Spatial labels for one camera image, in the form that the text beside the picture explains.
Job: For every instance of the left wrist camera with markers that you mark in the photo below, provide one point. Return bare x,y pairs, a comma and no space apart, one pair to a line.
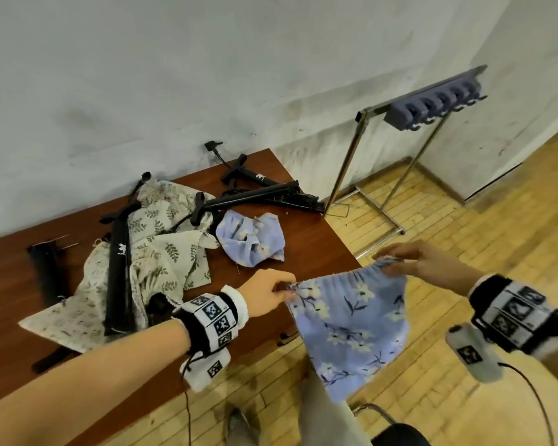
211,325

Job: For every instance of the right wrist camera with markers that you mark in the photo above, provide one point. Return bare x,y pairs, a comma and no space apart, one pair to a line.
507,320

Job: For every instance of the person's right forearm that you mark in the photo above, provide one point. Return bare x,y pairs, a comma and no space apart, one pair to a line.
460,276

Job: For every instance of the blue floral fabric piece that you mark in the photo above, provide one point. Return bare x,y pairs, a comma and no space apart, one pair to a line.
348,325

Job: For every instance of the black chair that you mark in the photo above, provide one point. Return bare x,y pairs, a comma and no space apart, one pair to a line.
397,434

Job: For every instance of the person's right hand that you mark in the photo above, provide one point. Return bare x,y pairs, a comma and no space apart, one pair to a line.
416,261

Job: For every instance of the person's grey shoe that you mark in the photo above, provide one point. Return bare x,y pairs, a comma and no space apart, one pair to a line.
242,429

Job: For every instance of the black folded tripod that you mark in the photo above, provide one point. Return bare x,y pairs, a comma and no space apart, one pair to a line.
255,195
246,171
119,274

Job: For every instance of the person's left forearm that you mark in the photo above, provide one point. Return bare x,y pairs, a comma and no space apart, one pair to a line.
93,371

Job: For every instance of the person's right fingers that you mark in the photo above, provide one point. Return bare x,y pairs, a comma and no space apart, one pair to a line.
390,260

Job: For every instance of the chrome clothes rack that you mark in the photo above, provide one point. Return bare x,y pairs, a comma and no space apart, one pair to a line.
348,157

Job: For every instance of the grey hook rail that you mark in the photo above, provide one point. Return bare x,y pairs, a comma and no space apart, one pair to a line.
435,104

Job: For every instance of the wrist camera with markers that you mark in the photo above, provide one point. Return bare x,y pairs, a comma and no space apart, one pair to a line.
507,320
211,325

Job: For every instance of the crumpled blue floral fabric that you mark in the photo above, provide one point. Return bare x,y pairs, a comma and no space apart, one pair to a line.
251,236

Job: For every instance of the person's beige trouser leg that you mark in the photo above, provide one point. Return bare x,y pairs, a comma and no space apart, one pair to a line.
328,418

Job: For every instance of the person's left fingers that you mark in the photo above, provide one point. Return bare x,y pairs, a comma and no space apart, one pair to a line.
283,284

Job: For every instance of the cream leaf-print fabric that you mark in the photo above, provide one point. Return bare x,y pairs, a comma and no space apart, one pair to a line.
167,255

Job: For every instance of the person's left hand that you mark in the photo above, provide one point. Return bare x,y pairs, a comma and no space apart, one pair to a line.
260,292

